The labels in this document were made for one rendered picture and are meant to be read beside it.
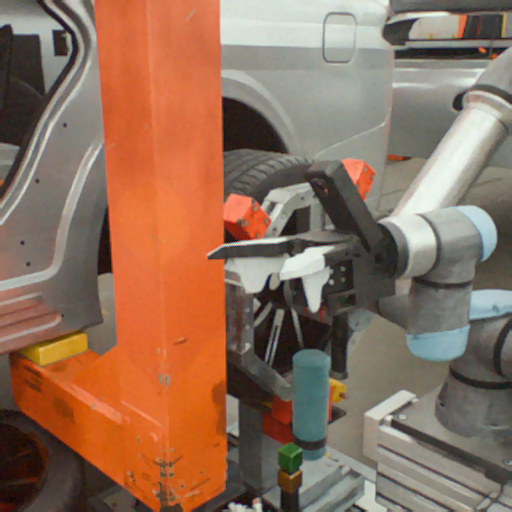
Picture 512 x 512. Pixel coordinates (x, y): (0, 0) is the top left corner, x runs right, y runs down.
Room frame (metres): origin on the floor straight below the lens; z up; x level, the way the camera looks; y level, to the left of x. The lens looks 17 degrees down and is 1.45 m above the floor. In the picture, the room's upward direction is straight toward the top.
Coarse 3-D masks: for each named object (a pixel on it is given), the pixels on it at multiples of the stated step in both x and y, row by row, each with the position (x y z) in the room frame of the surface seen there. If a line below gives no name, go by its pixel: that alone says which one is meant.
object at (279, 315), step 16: (288, 224) 2.00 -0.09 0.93; (272, 304) 1.67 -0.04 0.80; (256, 320) 1.62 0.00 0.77; (272, 320) 1.67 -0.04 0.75; (288, 320) 1.89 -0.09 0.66; (304, 320) 1.87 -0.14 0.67; (256, 336) 1.87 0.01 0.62; (272, 336) 1.66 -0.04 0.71; (288, 336) 1.83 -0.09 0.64; (304, 336) 1.81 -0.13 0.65; (320, 336) 1.79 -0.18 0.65; (256, 352) 1.77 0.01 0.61; (272, 352) 1.66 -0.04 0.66; (288, 352) 1.76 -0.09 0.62; (272, 368) 1.66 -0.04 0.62; (288, 368) 1.68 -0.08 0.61
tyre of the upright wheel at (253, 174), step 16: (224, 160) 1.74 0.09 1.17; (240, 160) 1.72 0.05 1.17; (256, 160) 1.70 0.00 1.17; (272, 160) 1.69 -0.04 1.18; (288, 160) 1.69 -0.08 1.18; (304, 160) 1.72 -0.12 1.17; (224, 176) 1.65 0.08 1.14; (240, 176) 1.63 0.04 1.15; (256, 176) 1.61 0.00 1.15; (272, 176) 1.63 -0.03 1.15; (288, 176) 1.67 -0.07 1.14; (304, 176) 1.71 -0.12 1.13; (224, 192) 1.59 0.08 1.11; (240, 192) 1.57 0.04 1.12; (256, 192) 1.59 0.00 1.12; (224, 240) 1.52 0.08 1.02; (240, 384) 1.55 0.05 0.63; (256, 384) 1.59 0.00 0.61; (240, 400) 1.57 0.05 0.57; (256, 400) 1.60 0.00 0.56; (272, 400) 1.64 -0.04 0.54
